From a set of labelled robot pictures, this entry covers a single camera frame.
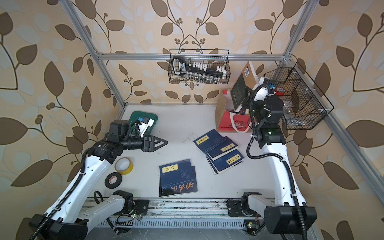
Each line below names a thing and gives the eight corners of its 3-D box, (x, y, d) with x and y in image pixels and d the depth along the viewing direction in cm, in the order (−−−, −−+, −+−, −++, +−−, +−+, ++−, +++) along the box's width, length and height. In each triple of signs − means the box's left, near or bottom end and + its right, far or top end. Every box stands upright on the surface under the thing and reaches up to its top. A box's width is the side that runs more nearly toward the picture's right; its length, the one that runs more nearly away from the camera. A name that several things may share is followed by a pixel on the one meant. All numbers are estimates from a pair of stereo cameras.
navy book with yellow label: (218, 165, 88) (219, 163, 86) (207, 154, 93) (207, 152, 90) (237, 147, 96) (238, 145, 93) (225, 138, 100) (226, 135, 98)
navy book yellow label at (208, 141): (204, 155, 94) (204, 153, 92) (193, 142, 100) (193, 140, 98) (224, 140, 101) (225, 138, 99) (214, 129, 107) (214, 127, 104)
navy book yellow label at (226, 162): (214, 175, 85) (215, 174, 83) (206, 156, 92) (206, 154, 91) (245, 162, 90) (246, 161, 88) (235, 145, 97) (235, 144, 95)
